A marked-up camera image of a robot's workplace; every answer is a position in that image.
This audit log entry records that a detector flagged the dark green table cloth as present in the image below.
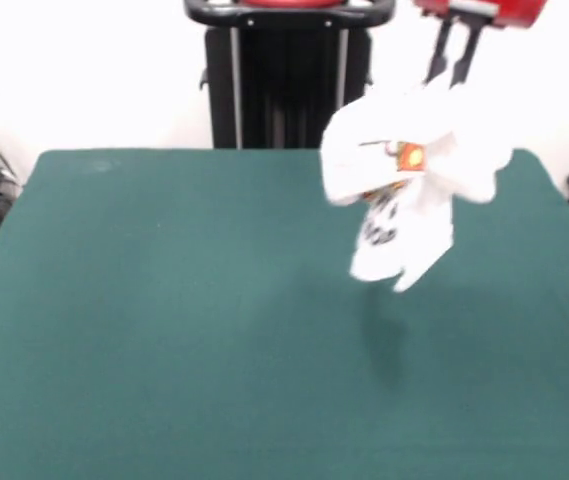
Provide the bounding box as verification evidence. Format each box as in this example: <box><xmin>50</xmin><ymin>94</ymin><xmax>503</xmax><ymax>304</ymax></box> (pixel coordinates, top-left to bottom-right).
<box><xmin>0</xmin><ymin>146</ymin><xmax>569</xmax><ymax>480</ymax></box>

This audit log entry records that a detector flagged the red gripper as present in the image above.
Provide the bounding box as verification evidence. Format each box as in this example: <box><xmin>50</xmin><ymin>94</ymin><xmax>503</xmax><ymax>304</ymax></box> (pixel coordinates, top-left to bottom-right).
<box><xmin>412</xmin><ymin>0</ymin><xmax>550</xmax><ymax>89</ymax></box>

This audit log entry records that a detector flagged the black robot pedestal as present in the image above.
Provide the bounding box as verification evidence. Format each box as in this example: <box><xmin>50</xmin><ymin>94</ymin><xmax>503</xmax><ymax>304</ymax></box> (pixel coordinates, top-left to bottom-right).
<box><xmin>183</xmin><ymin>0</ymin><xmax>395</xmax><ymax>150</ymax></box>

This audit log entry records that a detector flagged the white printed T-shirt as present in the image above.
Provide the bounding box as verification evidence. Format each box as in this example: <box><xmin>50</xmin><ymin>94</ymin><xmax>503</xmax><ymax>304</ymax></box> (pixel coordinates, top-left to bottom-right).
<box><xmin>319</xmin><ymin>74</ymin><xmax>516</xmax><ymax>294</ymax></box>

